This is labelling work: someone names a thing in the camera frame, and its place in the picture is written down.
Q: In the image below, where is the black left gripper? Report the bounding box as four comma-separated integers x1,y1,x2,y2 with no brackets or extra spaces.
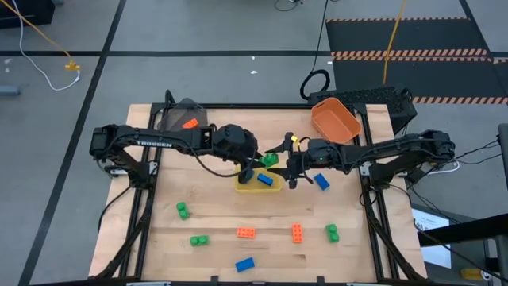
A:
220,124,259,184

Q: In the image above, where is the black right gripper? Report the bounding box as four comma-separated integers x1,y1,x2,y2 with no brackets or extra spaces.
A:
264,132,338,190

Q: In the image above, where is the yellow translucent plastic bin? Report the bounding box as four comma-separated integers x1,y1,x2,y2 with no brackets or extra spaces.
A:
233,158,284,195

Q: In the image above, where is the orange plastic bin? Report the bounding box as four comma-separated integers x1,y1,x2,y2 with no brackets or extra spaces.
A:
310,97,363,147

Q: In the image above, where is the grey translucent plastic bin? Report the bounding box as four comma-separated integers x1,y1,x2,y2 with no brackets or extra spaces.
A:
156,97,209,134

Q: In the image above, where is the black hazard-striped floor mat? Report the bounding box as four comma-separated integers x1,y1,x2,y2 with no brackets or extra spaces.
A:
325,16,491,57
332,55,508,106

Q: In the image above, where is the white paper sheet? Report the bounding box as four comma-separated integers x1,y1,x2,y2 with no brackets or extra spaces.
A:
411,208,452,269

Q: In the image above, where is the black stand bar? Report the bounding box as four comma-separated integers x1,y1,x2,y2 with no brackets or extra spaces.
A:
416,213,508,286

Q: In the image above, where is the small yellow object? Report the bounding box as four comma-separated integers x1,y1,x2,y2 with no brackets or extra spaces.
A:
460,268,486,282

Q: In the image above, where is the black equipment box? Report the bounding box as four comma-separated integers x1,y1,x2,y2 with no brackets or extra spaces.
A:
0,0,56,29

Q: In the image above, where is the black aluminium table frame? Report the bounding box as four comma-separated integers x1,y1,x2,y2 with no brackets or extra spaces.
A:
93,89,428,286

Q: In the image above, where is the black coiled cable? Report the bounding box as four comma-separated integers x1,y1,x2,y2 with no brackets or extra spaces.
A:
299,0,333,102

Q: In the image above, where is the thin black cable loop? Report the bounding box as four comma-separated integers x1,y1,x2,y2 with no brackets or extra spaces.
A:
274,0,305,12

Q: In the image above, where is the long yellow cable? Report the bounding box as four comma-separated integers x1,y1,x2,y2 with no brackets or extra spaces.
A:
382,0,408,86

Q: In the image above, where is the white cable loop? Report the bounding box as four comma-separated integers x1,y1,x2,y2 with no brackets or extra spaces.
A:
426,158,461,176

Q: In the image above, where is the yellow cable with plug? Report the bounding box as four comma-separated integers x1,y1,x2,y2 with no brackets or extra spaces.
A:
0,0,82,72

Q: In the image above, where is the grey post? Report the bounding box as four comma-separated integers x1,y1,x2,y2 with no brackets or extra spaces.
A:
498,122,508,191

